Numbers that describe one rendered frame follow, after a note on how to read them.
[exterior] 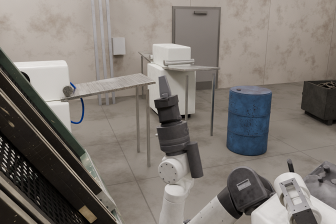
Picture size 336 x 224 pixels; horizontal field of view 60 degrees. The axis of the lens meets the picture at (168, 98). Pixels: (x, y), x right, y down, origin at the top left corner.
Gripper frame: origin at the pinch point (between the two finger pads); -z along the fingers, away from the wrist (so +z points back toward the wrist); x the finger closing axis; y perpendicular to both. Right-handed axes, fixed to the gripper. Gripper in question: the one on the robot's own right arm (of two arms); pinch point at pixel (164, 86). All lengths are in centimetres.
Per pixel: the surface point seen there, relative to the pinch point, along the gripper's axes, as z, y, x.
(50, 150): 13.5, 41.5, -4.7
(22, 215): 15.3, 18.2, 42.0
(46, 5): -216, 302, -507
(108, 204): 50, 45, -48
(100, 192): 43, 47, -45
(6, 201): 12.2, 19.0, 43.7
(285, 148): 123, -98, -358
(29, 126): 4.3, 43.8, -0.2
